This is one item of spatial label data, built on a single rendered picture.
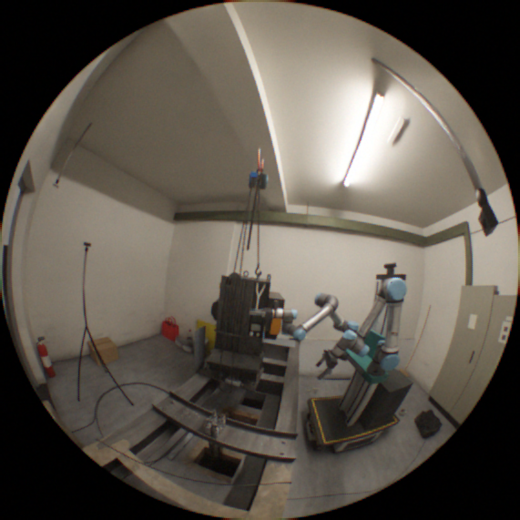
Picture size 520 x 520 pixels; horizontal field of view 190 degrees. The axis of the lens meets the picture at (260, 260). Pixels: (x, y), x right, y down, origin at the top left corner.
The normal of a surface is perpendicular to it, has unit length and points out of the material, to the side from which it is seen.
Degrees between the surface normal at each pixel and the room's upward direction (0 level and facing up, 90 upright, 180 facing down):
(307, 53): 180
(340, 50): 180
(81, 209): 90
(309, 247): 90
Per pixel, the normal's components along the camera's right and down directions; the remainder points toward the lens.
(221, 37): -0.14, 0.99
